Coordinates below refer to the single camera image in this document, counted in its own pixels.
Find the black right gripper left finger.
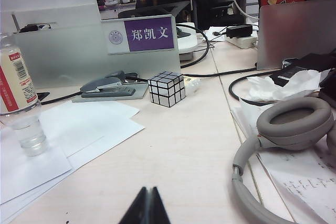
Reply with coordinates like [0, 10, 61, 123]
[117, 186, 150, 224]

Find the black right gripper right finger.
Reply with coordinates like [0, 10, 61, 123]
[150, 186, 169, 224]

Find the clear plastic water bottle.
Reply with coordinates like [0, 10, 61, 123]
[0, 31, 49, 157]

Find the large white paper sheet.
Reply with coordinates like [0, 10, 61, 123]
[0, 119, 104, 206]

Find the silver mirror cube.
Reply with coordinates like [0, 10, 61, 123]
[148, 71, 186, 108]

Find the handwritten white paper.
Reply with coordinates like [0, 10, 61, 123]
[230, 102, 336, 224]

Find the grey over-ear headphones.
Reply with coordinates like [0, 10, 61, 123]
[230, 96, 336, 224]

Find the crumpled white tissue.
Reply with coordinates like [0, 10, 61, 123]
[246, 68, 332, 104]

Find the white round device base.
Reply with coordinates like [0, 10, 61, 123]
[175, 23, 200, 62]

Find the frosted glass desk partition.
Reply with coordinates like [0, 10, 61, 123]
[12, 13, 182, 90]

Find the purple name plate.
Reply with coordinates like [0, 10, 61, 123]
[107, 15, 176, 56]

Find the white power strip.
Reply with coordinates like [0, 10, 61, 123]
[225, 35, 259, 50]

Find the black power adapter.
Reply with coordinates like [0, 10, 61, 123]
[225, 24, 254, 39]

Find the flat black pouch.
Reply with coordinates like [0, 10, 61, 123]
[270, 52, 336, 88]

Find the silver frosted panel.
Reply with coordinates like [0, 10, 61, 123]
[256, 0, 336, 70]

